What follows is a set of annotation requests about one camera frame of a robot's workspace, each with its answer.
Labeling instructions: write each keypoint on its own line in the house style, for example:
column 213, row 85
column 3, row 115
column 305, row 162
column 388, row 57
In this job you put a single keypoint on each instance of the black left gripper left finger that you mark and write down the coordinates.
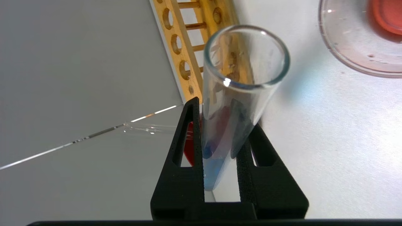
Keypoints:
column 182, row 185

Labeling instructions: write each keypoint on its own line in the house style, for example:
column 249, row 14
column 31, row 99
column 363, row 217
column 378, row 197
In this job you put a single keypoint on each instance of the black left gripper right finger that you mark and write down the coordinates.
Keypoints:
column 271, row 188

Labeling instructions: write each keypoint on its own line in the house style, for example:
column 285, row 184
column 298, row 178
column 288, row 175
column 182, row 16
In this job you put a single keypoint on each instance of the test tube blue pigment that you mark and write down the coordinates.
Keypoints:
column 220, row 131

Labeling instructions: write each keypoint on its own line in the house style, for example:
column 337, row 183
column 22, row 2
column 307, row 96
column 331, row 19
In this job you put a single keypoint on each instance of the wooden test tube rack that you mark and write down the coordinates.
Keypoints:
column 185, row 40

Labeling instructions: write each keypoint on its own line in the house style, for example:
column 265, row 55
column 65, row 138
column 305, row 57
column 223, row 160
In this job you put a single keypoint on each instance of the dark red plastic cup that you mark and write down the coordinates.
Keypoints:
column 189, row 147

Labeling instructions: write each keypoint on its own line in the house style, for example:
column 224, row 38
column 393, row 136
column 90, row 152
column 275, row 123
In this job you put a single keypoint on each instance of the clear glass beaker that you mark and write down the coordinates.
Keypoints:
column 355, row 40

